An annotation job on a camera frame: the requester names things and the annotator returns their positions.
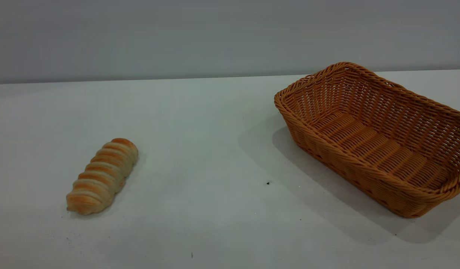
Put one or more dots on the orange woven wicker basket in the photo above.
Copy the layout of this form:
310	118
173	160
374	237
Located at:
364	138

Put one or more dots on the twisted striped bread roll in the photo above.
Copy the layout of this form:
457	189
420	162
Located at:
103	175

